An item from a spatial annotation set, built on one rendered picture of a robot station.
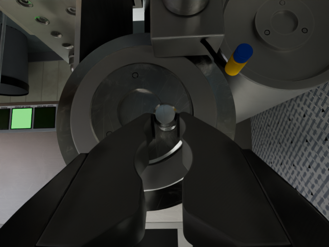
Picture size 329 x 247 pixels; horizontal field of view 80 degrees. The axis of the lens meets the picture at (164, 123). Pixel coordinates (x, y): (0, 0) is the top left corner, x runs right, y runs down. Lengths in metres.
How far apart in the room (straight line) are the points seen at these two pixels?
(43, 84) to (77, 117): 2.73
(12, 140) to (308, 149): 0.61
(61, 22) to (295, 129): 0.43
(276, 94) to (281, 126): 0.14
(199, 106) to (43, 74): 2.82
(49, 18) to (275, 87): 0.40
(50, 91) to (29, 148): 2.23
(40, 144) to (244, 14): 0.52
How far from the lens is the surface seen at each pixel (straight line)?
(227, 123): 0.16
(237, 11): 0.21
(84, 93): 0.17
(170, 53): 0.16
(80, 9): 0.23
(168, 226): 0.52
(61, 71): 2.82
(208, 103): 0.16
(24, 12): 0.47
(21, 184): 0.62
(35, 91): 2.92
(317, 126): 0.27
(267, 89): 0.18
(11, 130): 0.63
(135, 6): 0.54
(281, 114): 0.33
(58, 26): 0.48
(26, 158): 0.61
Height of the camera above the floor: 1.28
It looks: 8 degrees down
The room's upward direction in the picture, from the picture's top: 178 degrees clockwise
